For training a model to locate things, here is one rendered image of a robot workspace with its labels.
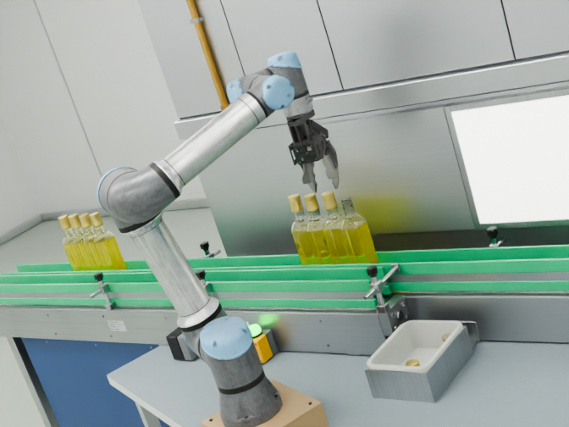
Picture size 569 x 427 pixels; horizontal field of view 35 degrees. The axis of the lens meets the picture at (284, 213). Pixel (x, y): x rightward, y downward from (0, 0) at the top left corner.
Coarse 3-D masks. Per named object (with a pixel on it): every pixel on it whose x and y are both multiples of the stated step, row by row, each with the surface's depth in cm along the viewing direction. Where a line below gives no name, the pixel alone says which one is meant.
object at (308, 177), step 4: (304, 164) 229; (308, 164) 231; (312, 164) 231; (304, 168) 230; (308, 168) 232; (312, 168) 232; (304, 172) 230; (308, 172) 232; (312, 172) 233; (304, 176) 230; (308, 176) 232; (312, 176) 232; (304, 180) 230; (308, 180) 232; (312, 180) 233; (304, 184) 230; (308, 184) 233; (312, 184) 233; (316, 184) 234; (312, 188) 234; (316, 188) 234; (316, 192) 234
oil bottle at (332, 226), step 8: (344, 216) 248; (328, 224) 247; (336, 224) 245; (328, 232) 248; (336, 232) 246; (328, 240) 249; (336, 240) 247; (336, 248) 249; (344, 248) 247; (336, 256) 250; (344, 256) 248
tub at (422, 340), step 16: (416, 320) 231; (432, 320) 228; (400, 336) 229; (416, 336) 232; (432, 336) 229; (384, 352) 223; (400, 352) 228; (416, 352) 230; (432, 352) 228; (368, 368) 217; (384, 368) 213; (400, 368) 211; (416, 368) 208
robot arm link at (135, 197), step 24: (240, 96) 206; (264, 96) 203; (288, 96) 204; (216, 120) 202; (240, 120) 202; (192, 144) 200; (216, 144) 201; (168, 168) 198; (192, 168) 200; (120, 192) 198; (144, 192) 196; (168, 192) 198; (120, 216) 201; (144, 216) 200
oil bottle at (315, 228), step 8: (312, 224) 250; (320, 224) 249; (312, 232) 250; (320, 232) 249; (312, 240) 252; (320, 240) 250; (312, 248) 253; (320, 248) 251; (328, 248) 250; (320, 256) 252; (328, 256) 251
